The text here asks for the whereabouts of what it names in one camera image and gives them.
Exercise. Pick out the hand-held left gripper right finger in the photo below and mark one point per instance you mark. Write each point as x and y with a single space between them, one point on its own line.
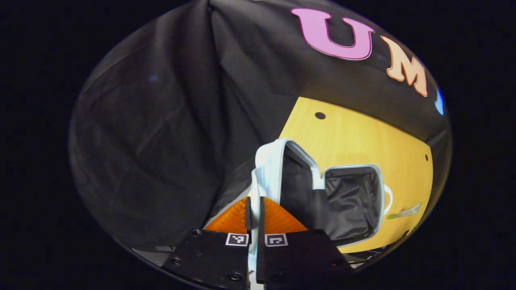
261 219

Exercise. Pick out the white suitcase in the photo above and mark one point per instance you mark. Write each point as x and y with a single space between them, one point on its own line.
270 169

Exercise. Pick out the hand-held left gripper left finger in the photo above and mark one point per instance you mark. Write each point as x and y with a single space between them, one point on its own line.
248 217

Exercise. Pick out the white green skin care tube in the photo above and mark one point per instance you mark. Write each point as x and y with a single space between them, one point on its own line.
405 211

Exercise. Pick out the black backdrop cloth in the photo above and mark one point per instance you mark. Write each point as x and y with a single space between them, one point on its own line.
161 141

